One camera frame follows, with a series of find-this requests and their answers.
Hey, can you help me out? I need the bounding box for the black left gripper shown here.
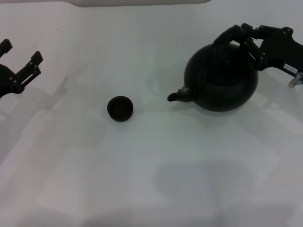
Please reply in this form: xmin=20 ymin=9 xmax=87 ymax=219
xmin=0 ymin=38 xmax=44 ymax=99

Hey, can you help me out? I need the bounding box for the small dark teacup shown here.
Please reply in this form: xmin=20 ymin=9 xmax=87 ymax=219
xmin=107 ymin=95 xmax=134 ymax=123

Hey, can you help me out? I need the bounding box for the silver connector plug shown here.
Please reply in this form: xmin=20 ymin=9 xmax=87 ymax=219
xmin=287 ymin=72 xmax=303 ymax=88

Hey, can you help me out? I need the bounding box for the black round teapot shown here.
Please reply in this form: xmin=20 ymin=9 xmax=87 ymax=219
xmin=167 ymin=25 xmax=259 ymax=112

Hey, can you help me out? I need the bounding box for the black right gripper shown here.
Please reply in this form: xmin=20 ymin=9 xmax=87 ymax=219
xmin=241 ymin=23 xmax=303 ymax=78

